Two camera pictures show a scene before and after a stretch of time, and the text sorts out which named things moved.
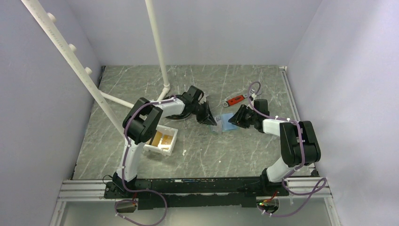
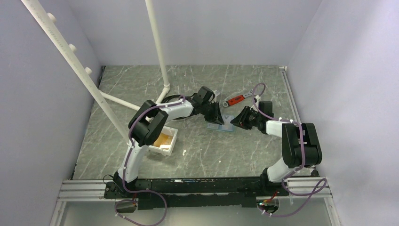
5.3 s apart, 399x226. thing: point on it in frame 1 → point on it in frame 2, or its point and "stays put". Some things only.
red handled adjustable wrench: (236, 99) stays put
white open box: (163, 140) stays put
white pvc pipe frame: (66, 50) stays put
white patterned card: (218, 127) → (227, 119)
